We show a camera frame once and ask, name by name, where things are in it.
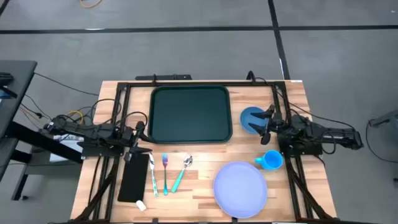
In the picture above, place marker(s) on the iridescent blue fork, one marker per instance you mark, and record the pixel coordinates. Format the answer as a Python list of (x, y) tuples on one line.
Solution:
[(165, 177)]

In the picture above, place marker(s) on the black mounting bar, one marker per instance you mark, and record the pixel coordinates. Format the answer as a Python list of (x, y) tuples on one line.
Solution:
[(164, 77)]

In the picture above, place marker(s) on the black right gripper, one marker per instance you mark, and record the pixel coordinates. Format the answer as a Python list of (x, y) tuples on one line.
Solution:
[(276, 119)]

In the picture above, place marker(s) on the grey furniture leg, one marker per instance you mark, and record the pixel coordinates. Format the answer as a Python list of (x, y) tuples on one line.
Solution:
[(385, 119)]

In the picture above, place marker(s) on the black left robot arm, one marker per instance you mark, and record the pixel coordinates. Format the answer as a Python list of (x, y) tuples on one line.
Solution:
[(93, 130)]

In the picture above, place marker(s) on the dark green plastic tray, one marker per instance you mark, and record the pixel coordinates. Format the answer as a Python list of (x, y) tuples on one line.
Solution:
[(189, 113)]

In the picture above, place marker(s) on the lavender round plate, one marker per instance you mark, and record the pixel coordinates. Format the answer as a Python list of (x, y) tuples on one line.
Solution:
[(240, 189)]

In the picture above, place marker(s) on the black device on side table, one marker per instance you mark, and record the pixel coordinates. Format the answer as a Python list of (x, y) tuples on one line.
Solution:
[(5, 78)]

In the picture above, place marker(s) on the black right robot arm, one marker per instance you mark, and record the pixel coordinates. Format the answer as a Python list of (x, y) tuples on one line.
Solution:
[(311, 133)]

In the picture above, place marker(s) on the small white tag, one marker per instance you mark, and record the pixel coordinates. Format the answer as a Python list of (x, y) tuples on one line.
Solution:
[(141, 205)]

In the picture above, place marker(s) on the blue bowl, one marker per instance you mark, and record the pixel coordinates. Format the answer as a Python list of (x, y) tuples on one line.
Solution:
[(245, 120)]

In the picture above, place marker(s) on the dark grey side table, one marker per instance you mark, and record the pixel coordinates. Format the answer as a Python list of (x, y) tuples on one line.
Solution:
[(15, 93)]

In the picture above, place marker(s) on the white labelled box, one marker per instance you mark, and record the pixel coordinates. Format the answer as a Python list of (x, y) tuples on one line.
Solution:
[(66, 146)]

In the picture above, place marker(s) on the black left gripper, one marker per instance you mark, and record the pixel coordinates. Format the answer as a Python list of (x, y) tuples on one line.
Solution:
[(128, 134)]

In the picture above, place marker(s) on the blue mug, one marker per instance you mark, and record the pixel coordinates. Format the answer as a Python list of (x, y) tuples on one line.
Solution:
[(272, 160)]

